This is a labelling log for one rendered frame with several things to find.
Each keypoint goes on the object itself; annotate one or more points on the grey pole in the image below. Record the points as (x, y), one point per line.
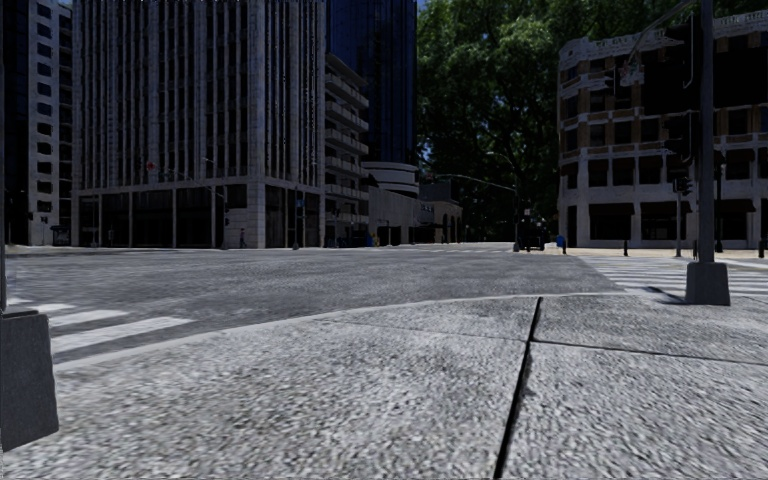
(21, 378)

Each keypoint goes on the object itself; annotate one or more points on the trees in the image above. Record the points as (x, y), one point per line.
(486, 108)

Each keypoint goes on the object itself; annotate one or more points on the blue letter box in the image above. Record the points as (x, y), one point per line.
(561, 241)

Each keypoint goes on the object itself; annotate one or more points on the low pale building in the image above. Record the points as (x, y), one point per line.
(414, 216)

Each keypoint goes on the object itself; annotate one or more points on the person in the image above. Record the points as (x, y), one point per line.
(242, 238)

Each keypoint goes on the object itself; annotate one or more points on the grey concrete tower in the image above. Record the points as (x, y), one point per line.
(198, 120)

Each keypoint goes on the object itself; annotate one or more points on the blue glass tower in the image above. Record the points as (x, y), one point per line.
(384, 78)

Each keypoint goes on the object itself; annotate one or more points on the traffic light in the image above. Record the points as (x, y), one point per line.
(515, 210)
(679, 198)
(718, 204)
(707, 180)
(223, 210)

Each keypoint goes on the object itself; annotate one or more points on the pale balconied concrete building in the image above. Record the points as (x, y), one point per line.
(345, 150)

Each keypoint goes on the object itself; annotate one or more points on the white and tan building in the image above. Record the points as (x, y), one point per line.
(636, 180)

